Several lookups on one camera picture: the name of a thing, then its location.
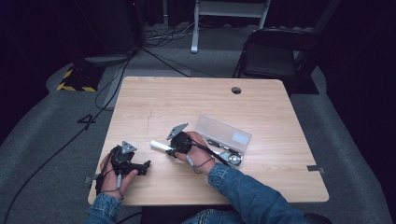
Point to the person's right hand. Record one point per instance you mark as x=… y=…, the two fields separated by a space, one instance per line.
x=199 y=155

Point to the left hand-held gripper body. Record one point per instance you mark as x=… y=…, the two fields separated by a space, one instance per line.
x=121 y=161

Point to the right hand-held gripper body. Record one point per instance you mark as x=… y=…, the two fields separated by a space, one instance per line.
x=181 y=143

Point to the dark equipment stand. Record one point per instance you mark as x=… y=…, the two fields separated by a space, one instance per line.
x=106 y=31

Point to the black folding chair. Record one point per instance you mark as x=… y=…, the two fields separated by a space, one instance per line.
x=271 y=59

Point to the black pen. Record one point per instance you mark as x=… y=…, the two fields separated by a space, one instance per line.
x=218 y=144

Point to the white eraser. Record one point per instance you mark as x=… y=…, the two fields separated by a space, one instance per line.
x=158 y=145

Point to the white metal stand frame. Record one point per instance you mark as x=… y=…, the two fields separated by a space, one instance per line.
x=195 y=31

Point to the round shiny object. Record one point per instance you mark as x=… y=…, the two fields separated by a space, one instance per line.
x=233 y=158

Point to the clear plastic pencil case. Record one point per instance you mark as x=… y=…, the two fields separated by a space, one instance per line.
x=222 y=132

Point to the person's left hand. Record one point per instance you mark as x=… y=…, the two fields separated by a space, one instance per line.
x=113 y=186

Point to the yellow black striped base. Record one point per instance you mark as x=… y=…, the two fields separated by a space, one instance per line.
x=81 y=79

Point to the grey tape piece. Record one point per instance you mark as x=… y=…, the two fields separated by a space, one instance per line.
x=88 y=179
x=315 y=169

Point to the person's legs in jeans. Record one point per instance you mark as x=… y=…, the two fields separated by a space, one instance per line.
x=211 y=217

